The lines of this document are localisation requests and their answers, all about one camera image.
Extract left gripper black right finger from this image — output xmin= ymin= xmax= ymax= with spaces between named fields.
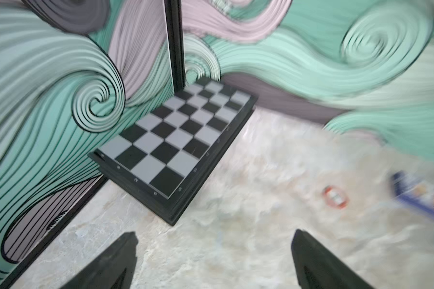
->
xmin=291 ymin=230 xmax=372 ymax=289

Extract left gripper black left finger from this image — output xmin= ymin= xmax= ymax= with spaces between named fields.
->
xmin=62 ymin=232 xmax=138 ymax=289

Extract blue card box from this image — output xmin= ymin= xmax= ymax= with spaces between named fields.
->
xmin=391 ymin=171 xmax=434 ymax=219

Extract black corner post left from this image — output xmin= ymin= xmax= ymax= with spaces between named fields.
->
xmin=164 ymin=0 xmax=186 ymax=92

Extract small red ring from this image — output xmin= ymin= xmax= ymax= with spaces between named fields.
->
xmin=321 ymin=185 xmax=349 ymax=209

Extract black and grey chessboard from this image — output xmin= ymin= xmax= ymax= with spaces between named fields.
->
xmin=90 ymin=77 xmax=257 ymax=225

